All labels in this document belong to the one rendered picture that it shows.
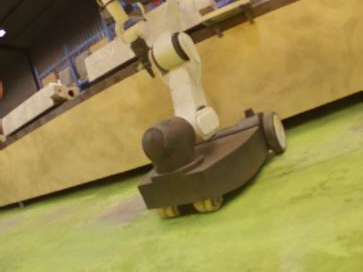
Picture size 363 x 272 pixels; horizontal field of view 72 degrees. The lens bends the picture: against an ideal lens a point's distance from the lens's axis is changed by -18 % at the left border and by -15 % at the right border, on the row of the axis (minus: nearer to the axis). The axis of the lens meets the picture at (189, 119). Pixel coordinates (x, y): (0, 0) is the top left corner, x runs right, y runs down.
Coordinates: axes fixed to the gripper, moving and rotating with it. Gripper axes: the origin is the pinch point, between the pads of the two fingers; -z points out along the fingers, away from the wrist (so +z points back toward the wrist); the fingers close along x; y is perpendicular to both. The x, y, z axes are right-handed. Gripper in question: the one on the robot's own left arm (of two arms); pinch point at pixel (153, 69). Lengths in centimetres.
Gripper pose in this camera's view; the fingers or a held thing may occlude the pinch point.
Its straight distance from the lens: 161.1
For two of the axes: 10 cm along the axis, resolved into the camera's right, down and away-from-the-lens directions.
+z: -4.8, -7.7, -4.1
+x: 0.9, -5.1, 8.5
